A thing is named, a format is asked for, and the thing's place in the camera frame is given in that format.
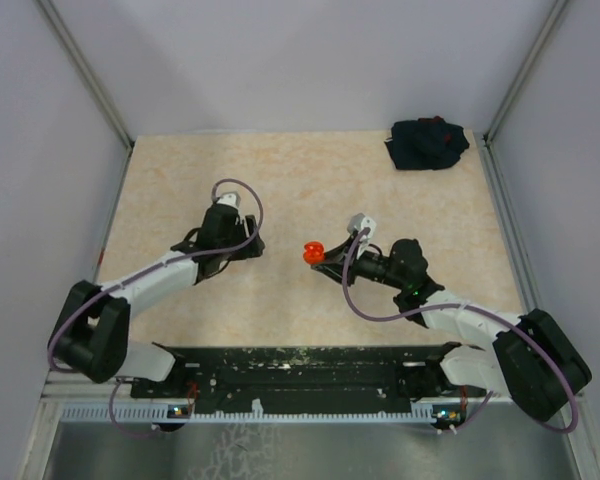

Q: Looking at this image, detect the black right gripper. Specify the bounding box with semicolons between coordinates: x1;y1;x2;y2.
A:
313;234;406;290

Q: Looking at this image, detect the orange earbud charging case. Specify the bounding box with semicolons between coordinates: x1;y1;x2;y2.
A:
303;241;326;266

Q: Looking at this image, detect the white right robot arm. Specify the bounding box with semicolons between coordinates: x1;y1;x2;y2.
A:
303;232;592;433

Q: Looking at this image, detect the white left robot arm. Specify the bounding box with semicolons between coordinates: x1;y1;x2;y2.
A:
47;201;265;397

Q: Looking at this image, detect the dark crumpled cloth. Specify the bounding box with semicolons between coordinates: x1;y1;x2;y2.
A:
384;116;470;171

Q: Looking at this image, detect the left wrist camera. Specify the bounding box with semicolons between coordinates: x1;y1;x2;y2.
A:
212;191;241;210

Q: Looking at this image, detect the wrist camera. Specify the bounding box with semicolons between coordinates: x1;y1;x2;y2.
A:
212;191;241;210
347;213;377;258

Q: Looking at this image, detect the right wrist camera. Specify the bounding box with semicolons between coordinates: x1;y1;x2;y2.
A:
347;213;377;258

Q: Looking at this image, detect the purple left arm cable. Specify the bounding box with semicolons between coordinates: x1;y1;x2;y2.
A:
47;178;264;374

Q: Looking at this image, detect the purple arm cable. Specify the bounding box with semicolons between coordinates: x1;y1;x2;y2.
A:
47;178;264;374
342;227;580;435

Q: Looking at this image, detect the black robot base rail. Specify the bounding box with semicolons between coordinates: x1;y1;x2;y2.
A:
131;343;460;415

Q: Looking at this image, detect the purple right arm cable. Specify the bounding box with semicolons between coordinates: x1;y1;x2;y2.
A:
342;227;580;435

